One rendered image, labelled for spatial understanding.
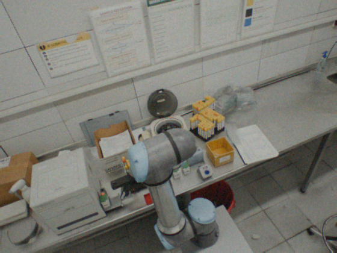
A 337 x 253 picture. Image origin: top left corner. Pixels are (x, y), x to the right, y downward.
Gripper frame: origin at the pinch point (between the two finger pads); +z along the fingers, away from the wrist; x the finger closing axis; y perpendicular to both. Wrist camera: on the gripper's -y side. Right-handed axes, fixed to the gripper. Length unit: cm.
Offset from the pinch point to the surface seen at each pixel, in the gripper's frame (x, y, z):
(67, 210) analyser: -4.1, -28.2, 2.1
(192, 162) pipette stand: 6.1, 41.3, -22.8
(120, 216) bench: -7.6, -0.7, 5.9
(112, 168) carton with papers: 25.0, 0.1, 1.4
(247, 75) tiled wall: 60, 102, -70
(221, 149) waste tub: 9, 62, -31
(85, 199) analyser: -4.5, -21.2, -6.3
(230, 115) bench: 37, 84, -43
